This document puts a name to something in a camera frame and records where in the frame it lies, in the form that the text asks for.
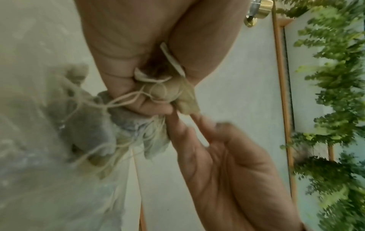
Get green fern plants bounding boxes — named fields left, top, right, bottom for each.
left=278, top=0, right=365, bottom=231

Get white stringed tea bag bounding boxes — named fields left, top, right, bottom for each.
left=133, top=42, right=202, bottom=116

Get pile of tea bags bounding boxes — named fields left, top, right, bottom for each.
left=45, top=63, right=172, bottom=181

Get person's right hand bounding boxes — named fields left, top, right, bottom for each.
left=165, top=111, right=306, bottom=231

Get clear plastic container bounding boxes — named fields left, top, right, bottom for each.
left=0, top=0, right=135, bottom=231

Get brass wall lamp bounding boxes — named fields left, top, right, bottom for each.
left=243, top=0, right=275, bottom=28

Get person's left hand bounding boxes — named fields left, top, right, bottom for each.
left=73, top=0, right=252, bottom=117

